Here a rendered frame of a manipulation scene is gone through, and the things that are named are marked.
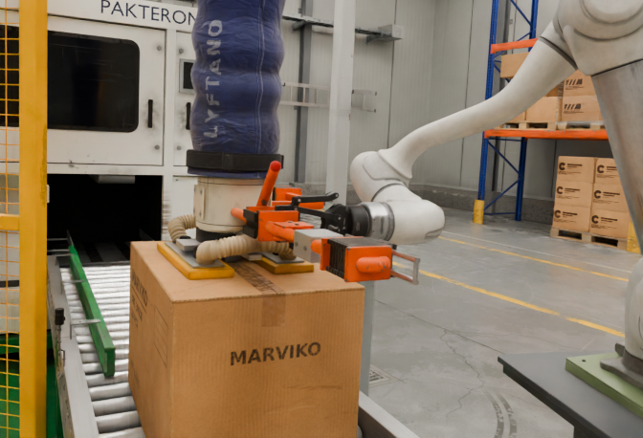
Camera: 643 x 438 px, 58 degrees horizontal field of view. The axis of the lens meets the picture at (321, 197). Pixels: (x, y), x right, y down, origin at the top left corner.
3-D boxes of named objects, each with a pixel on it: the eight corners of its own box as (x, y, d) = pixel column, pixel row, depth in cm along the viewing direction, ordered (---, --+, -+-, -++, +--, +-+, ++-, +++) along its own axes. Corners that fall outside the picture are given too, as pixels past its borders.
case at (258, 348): (127, 382, 162) (130, 241, 158) (262, 364, 179) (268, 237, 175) (167, 509, 108) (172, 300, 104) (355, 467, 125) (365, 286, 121)
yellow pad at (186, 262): (156, 250, 149) (156, 230, 148) (194, 248, 153) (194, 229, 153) (188, 280, 119) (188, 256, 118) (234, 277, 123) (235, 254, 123)
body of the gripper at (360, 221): (370, 205, 122) (332, 205, 117) (367, 245, 122) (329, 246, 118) (353, 201, 128) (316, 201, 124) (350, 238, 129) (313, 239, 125)
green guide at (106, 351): (52, 262, 302) (52, 245, 301) (74, 261, 306) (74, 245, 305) (75, 381, 160) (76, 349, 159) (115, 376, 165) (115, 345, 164)
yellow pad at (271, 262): (227, 247, 157) (228, 229, 157) (261, 245, 162) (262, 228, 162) (274, 275, 127) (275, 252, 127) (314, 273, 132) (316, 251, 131)
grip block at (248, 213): (240, 234, 119) (241, 206, 118) (284, 233, 123) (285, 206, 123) (254, 241, 111) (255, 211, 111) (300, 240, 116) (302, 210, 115)
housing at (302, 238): (290, 254, 100) (292, 229, 99) (325, 253, 103) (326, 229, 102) (308, 263, 94) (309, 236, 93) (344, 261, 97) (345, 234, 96)
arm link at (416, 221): (385, 256, 127) (360, 219, 137) (441, 253, 134) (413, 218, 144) (402, 217, 121) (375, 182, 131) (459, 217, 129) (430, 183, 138)
